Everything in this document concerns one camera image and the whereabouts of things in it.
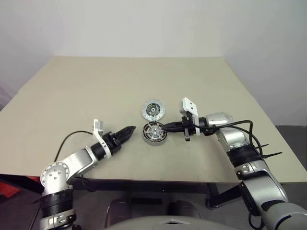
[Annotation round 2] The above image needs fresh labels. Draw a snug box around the grey motor cover with circuit board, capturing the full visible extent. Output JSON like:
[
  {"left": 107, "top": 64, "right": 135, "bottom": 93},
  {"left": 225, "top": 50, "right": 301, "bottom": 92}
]
[{"left": 141, "top": 98, "right": 166, "bottom": 120}]

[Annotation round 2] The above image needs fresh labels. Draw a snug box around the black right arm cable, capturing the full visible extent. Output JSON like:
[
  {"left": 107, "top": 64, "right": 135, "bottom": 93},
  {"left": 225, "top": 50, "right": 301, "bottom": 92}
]
[{"left": 203, "top": 119, "right": 267, "bottom": 159}]

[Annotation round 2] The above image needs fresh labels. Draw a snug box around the motor stator with copper windings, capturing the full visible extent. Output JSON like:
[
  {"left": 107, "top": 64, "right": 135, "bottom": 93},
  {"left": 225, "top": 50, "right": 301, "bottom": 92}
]
[{"left": 142, "top": 121, "right": 168, "bottom": 146}]

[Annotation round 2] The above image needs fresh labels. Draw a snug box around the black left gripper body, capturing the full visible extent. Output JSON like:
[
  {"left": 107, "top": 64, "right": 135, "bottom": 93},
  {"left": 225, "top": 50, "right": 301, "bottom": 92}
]
[{"left": 103, "top": 131, "right": 122, "bottom": 155}]

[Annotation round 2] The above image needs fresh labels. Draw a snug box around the red object under table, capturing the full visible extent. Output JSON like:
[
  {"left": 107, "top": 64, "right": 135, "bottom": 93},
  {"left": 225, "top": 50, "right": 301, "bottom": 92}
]
[{"left": 0, "top": 174, "right": 43, "bottom": 199}]

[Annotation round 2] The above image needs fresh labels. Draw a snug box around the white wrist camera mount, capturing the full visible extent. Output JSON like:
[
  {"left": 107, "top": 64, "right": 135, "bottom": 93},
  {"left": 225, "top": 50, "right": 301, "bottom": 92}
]
[
  {"left": 178, "top": 97, "right": 201, "bottom": 137},
  {"left": 92, "top": 119, "right": 112, "bottom": 159}
]

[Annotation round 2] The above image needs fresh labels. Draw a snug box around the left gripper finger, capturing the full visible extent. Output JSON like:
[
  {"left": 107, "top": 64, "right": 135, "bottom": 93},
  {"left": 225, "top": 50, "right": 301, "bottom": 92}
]
[
  {"left": 118, "top": 130, "right": 135, "bottom": 145},
  {"left": 116, "top": 125, "right": 137, "bottom": 138}
]

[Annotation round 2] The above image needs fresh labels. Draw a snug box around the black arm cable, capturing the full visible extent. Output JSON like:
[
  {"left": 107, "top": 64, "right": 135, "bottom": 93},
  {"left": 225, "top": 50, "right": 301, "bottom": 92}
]
[
  {"left": 203, "top": 119, "right": 267, "bottom": 159},
  {"left": 54, "top": 130, "right": 96, "bottom": 192}
]

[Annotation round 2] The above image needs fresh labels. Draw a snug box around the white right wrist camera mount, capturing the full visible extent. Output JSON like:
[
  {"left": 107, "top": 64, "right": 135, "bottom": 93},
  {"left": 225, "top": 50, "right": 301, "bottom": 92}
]
[{"left": 178, "top": 97, "right": 201, "bottom": 137}]

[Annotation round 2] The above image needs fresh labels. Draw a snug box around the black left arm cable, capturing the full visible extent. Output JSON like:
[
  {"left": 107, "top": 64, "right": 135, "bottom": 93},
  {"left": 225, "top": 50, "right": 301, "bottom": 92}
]
[{"left": 54, "top": 130, "right": 96, "bottom": 192}]

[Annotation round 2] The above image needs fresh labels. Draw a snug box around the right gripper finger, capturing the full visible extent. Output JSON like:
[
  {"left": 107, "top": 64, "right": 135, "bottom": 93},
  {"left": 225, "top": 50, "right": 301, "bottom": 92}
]
[
  {"left": 163, "top": 121, "right": 184, "bottom": 128},
  {"left": 161, "top": 126, "right": 185, "bottom": 134}
]

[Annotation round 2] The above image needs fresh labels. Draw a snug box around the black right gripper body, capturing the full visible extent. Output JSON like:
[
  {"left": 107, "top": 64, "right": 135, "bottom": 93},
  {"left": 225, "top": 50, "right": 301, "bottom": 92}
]
[{"left": 181, "top": 112, "right": 197, "bottom": 142}]

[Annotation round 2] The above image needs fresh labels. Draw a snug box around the pale pink curtain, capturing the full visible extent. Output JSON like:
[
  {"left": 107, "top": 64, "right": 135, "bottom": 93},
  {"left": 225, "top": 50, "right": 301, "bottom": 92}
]
[{"left": 0, "top": 82, "right": 7, "bottom": 110}]

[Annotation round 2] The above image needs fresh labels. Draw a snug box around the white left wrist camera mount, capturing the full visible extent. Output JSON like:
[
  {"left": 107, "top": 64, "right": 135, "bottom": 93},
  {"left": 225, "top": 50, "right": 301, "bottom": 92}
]
[{"left": 92, "top": 119, "right": 112, "bottom": 159}]

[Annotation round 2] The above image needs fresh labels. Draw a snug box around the grey robot torso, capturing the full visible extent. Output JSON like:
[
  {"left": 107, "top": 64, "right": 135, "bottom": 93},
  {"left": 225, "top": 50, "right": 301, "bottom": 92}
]
[{"left": 105, "top": 215, "right": 240, "bottom": 230}]

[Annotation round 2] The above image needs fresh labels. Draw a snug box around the dark rounded shape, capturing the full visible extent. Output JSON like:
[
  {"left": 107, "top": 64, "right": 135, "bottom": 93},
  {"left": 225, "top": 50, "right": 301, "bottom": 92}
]
[{"left": 106, "top": 198, "right": 131, "bottom": 226}]

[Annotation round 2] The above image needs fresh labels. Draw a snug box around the black table frame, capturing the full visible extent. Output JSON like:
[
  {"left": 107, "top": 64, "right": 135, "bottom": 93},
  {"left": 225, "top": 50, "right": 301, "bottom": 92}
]
[{"left": 71, "top": 179, "right": 240, "bottom": 208}]

